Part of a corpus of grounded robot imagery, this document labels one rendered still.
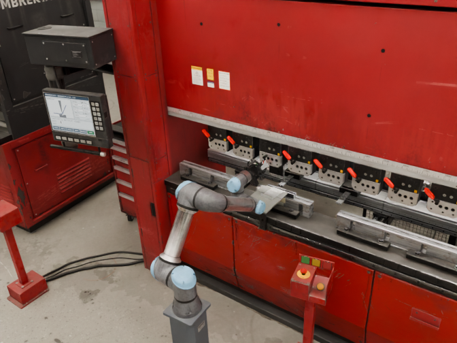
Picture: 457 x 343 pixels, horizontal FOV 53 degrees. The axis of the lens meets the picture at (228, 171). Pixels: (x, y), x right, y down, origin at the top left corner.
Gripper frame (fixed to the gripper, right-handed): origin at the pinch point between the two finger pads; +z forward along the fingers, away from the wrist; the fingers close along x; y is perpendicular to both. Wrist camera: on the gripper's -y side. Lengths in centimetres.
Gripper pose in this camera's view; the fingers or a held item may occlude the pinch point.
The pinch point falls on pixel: (264, 165)
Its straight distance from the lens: 282.7
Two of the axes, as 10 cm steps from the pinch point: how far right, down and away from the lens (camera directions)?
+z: 5.8, -4.1, 7.0
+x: -8.1, -2.5, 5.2
